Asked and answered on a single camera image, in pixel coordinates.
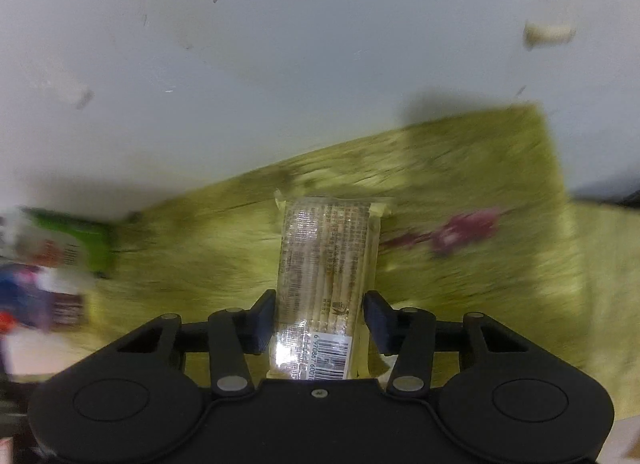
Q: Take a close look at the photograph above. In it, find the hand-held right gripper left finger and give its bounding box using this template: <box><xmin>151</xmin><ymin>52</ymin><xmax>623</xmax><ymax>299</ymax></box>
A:
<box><xmin>117</xmin><ymin>290</ymin><xmax>278</xmax><ymax>397</ymax></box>

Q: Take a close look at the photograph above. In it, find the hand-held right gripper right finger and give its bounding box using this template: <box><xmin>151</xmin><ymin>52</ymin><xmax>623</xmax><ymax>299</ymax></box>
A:
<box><xmin>362</xmin><ymin>290</ymin><xmax>521</xmax><ymax>397</ymax></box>

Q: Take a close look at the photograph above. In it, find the clear wafer biscuit packet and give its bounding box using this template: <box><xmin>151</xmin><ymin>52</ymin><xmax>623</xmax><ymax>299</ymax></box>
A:
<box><xmin>267</xmin><ymin>189</ymin><xmax>396</xmax><ymax>381</ymax></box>

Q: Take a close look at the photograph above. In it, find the dark tub with purple lid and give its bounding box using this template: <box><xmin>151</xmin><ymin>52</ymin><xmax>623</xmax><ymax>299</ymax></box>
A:
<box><xmin>47</xmin><ymin>289</ymin><xmax>88</xmax><ymax>332</ymax></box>

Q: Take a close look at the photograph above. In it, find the green beer can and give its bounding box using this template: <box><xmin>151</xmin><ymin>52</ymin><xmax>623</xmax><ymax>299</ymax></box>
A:
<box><xmin>20</xmin><ymin>206</ymin><xmax>116</xmax><ymax>277</ymax></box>

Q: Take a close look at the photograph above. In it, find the green covered side table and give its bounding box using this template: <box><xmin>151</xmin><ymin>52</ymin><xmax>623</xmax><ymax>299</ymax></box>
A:
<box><xmin>565</xmin><ymin>201</ymin><xmax>640</xmax><ymax>425</ymax></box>

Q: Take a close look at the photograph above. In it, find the blue plastic bottle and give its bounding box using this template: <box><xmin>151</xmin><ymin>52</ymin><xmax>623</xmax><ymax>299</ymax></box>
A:
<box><xmin>0</xmin><ymin>264</ymin><xmax>53</xmax><ymax>330</ymax></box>

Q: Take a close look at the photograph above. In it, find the small wall tape scrap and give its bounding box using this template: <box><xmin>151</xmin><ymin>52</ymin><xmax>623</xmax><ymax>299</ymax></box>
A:
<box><xmin>522</xmin><ymin>21</ymin><xmax>576</xmax><ymax>50</ymax></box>

